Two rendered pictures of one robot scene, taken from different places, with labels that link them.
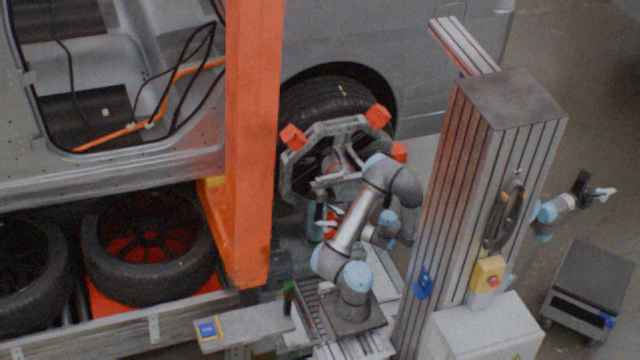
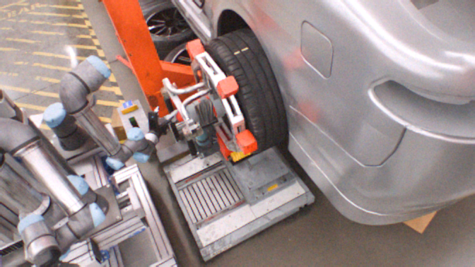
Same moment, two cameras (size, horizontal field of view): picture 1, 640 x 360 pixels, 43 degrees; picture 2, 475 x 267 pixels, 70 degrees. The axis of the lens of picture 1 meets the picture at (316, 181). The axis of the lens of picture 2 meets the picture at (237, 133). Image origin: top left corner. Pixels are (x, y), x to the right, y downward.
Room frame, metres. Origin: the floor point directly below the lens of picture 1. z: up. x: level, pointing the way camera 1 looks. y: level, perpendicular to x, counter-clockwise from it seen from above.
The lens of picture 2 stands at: (3.07, -1.42, 2.15)
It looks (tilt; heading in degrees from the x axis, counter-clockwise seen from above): 49 degrees down; 96
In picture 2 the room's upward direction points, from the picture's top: 10 degrees counter-clockwise
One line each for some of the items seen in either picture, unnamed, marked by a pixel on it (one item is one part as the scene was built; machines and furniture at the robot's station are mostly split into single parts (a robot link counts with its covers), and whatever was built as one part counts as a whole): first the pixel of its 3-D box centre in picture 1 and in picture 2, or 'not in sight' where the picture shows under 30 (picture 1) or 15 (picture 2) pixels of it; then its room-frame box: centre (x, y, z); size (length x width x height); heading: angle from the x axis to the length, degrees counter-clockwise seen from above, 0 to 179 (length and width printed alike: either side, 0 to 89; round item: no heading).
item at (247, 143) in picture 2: (395, 154); (246, 142); (3.01, -0.37, 0.85); 0.09 x 0.08 x 0.07; 115
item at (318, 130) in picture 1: (335, 166); (218, 104); (2.87, -0.08, 0.85); 0.54 x 0.07 x 0.54; 115
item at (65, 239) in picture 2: (542, 225); (57, 242); (2.36, -0.93, 1.12); 0.11 x 0.08 x 0.11; 40
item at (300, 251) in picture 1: (314, 219); (253, 149); (3.02, -0.01, 0.32); 0.40 x 0.30 x 0.28; 115
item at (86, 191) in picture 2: not in sight; (73, 193); (2.28, -0.65, 0.98); 0.13 x 0.12 x 0.14; 40
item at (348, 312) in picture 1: (354, 300); (70, 134); (2.07, -0.20, 0.87); 0.15 x 0.15 x 0.10
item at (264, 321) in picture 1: (244, 325); (135, 122); (2.21, 0.25, 0.44); 0.43 x 0.17 x 0.03; 115
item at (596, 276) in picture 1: (586, 294); not in sight; (2.84, -1.48, 0.17); 0.43 x 0.36 x 0.34; 155
